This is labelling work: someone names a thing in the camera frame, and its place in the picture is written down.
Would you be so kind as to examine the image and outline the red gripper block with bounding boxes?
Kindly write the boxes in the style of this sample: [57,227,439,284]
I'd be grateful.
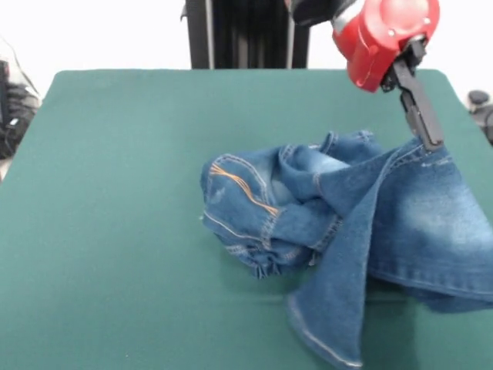
[331,0,444,152]

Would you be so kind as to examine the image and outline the blue denim jeans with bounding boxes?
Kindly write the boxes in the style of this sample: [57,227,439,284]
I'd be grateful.
[200,129,493,370]

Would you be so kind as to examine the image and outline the black round-topped device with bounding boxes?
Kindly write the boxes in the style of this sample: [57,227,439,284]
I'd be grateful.
[468,89,493,146]

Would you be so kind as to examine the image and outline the dark green table cloth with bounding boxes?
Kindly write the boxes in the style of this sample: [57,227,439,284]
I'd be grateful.
[0,68,493,370]

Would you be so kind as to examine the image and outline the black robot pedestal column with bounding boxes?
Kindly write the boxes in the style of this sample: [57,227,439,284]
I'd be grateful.
[179,0,312,70]

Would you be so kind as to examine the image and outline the black equipment with cables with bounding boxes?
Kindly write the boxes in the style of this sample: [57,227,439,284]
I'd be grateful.
[0,34,42,161]

